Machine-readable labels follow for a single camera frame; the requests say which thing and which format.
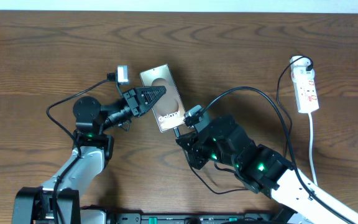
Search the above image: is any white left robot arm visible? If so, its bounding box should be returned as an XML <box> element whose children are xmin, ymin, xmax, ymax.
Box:
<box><xmin>12</xmin><ymin>86</ymin><xmax>167</xmax><ymax>223</ymax></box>

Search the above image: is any Galaxy smartphone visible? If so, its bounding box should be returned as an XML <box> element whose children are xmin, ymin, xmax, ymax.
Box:
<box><xmin>140</xmin><ymin>64</ymin><xmax>185</xmax><ymax>133</ymax></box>

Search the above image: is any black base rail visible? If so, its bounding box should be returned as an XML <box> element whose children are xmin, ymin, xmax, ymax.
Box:
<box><xmin>82</xmin><ymin>212</ymin><xmax>279</xmax><ymax>224</ymax></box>

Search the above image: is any black left camera cable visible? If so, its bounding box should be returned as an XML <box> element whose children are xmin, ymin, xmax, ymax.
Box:
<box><xmin>45</xmin><ymin>78</ymin><xmax>117</xmax><ymax>224</ymax></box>

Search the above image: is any white USB charger plug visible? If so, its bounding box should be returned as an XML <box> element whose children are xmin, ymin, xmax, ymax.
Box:
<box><xmin>291</xmin><ymin>65</ymin><xmax>315</xmax><ymax>83</ymax></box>

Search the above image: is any black USB charging cable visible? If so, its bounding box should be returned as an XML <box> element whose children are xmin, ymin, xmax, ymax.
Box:
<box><xmin>173</xmin><ymin>56</ymin><xmax>314</xmax><ymax>195</ymax></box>

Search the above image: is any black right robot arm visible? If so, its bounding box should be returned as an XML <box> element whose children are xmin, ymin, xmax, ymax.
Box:
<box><xmin>176</xmin><ymin>115</ymin><xmax>358</xmax><ymax>223</ymax></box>

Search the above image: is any white power strip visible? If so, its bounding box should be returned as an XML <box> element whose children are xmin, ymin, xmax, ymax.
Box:
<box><xmin>289</xmin><ymin>55</ymin><xmax>320</xmax><ymax>114</ymax></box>

